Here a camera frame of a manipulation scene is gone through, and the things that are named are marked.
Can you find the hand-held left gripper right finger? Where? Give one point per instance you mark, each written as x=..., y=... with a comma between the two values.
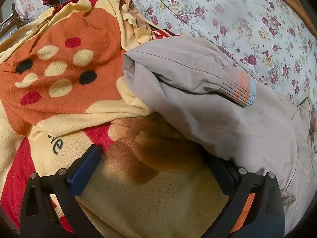
x=224, y=178

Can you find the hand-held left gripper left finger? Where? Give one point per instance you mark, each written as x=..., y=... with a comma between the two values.
x=84, y=169

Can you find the beige jacket with striped cuffs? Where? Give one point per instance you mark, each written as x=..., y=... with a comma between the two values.
x=198, y=104

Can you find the orange yellow red printed blanket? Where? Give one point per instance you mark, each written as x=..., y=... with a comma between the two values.
x=74, y=79

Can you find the white floral bed sheet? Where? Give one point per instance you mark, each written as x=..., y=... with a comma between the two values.
x=223, y=29

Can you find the floral pillow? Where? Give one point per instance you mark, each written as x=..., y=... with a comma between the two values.
x=29, y=2

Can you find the wooden bed frame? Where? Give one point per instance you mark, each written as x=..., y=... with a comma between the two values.
x=292, y=2

